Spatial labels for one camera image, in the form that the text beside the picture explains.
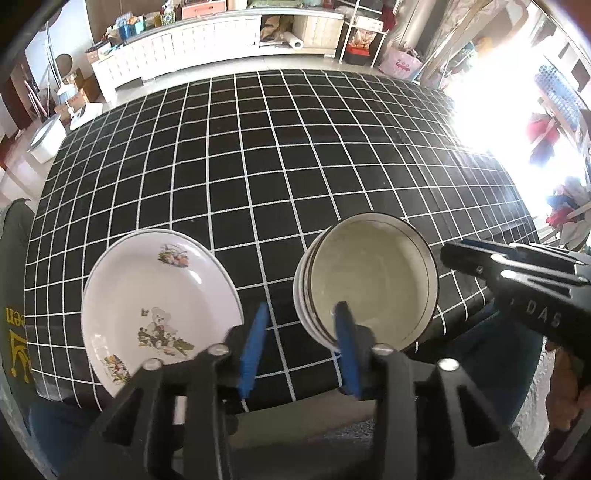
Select pink bag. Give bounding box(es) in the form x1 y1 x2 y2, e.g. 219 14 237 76
379 46 423 81

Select red box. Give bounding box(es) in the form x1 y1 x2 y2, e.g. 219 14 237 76
181 0 228 20

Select long white low cabinet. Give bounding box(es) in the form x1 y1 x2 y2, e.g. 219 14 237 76
91 9 345 100

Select dark green printed cloth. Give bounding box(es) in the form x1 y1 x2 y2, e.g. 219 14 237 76
0 198 52 398

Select plain white bowl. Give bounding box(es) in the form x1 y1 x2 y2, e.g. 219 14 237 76
298 240 335 347

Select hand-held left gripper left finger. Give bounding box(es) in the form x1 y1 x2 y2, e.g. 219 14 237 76
60 302 271 480

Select white metal shelf rack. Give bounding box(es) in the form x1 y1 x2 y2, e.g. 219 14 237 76
339 0 399 65

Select grey patterned carpet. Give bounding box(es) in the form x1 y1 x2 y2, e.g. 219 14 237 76
510 360 555 457

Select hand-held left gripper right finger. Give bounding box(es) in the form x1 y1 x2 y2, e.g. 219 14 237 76
335 302 541 480

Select large patterned cream bowl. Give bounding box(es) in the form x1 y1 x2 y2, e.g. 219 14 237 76
305 212 439 354

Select person's right hand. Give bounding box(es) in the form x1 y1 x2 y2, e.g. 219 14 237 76
546 339 591 444

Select red hanging garment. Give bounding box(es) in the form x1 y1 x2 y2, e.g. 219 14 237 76
529 113 561 164

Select white plastic bin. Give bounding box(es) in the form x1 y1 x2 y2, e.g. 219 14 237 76
27 115 68 163

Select black white checked tablecloth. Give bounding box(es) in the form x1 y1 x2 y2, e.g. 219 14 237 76
25 69 539 414

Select white plate with bear print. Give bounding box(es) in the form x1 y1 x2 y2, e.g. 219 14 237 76
81 231 245 400

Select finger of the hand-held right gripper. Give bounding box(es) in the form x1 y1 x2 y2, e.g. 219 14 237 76
441 239 532 296

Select person's blue trousers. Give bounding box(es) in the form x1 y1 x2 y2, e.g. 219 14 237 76
28 302 543 462

